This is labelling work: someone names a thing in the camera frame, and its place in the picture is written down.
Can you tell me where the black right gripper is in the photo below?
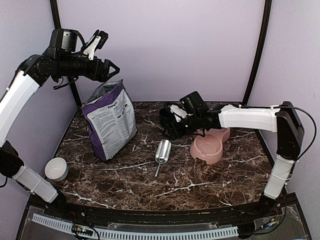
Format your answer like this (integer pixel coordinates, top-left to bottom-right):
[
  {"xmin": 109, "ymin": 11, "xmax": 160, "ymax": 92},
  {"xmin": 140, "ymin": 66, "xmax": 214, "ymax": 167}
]
[{"xmin": 162, "ymin": 112, "xmax": 202, "ymax": 140}]

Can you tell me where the metal food scoop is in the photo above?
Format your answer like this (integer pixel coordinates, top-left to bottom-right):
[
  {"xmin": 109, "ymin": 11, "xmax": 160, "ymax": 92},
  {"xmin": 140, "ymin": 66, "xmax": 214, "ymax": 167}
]
[{"xmin": 155, "ymin": 139, "xmax": 172, "ymax": 177}]

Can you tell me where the pink double pet bowl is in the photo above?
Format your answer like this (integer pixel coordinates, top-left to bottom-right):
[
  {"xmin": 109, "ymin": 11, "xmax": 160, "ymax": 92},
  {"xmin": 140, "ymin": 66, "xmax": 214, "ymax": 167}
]
[{"xmin": 190, "ymin": 128, "xmax": 231, "ymax": 165}]

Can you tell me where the purple pet food bag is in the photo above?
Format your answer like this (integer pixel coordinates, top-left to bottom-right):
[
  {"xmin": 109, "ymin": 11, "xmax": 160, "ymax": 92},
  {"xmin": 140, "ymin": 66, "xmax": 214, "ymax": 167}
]
[{"xmin": 82, "ymin": 79, "xmax": 137, "ymax": 162}]

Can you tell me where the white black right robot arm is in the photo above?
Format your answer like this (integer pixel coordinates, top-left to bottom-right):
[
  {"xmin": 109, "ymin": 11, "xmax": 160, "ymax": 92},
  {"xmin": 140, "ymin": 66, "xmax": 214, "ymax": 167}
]
[{"xmin": 159, "ymin": 91, "xmax": 305, "ymax": 217}]

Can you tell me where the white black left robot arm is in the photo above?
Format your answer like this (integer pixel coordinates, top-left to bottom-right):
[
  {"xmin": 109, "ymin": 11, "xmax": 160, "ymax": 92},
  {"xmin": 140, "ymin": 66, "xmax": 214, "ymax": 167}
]
[{"xmin": 0, "ymin": 28, "xmax": 120, "ymax": 218}]

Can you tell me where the dark green mug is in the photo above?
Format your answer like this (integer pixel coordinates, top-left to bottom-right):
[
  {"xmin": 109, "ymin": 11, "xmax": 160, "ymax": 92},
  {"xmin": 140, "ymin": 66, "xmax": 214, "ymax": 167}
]
[{"xmin": 159, "ymin": 107, "xmax": 176, "ymax": 131}]

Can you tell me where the white grey round bowl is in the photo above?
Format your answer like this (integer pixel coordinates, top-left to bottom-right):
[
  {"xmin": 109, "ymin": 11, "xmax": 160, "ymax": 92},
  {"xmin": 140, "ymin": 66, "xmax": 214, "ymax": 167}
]
[{"xmin": 44, "ymin": 157, "xmax": 69, "ymax": 182}]

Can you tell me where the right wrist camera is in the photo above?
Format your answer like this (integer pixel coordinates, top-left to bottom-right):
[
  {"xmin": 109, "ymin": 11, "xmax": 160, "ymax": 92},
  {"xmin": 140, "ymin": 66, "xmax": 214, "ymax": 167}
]
[{"xmin": 165, "ymin": 103, "xmax": 189, "ymax": 123}]

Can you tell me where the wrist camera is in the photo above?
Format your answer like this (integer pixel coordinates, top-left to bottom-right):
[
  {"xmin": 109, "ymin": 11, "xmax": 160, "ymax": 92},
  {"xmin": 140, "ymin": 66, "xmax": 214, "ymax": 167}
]
[
  {"xmin": 82, "ymin": 29, "xmax": 109, "ymax": 61},
  {"xmin": 165, "ymin": 103, "xmax": 189, "ymax": 123}
]

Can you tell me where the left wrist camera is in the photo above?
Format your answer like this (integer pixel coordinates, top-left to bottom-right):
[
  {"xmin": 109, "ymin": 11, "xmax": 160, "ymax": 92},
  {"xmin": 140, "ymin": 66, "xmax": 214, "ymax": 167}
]
[{"xmin": 82, "ymin": 29, "xmax": 109, "ymax": 61}]

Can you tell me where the grey slotted cable duct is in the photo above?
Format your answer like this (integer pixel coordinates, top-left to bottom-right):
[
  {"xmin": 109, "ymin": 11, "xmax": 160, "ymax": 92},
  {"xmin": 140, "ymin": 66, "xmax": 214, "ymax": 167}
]
[{"xmin": 31, "ymin": 213, "xmax": 239, "ymax": 240}]

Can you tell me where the black front frame rail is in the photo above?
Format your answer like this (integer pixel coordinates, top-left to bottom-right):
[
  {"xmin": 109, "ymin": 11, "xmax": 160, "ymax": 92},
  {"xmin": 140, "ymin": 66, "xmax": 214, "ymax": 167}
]
[{"xmin": 24, "ymin": 193, "xmax": 298, "ymax": 227}]

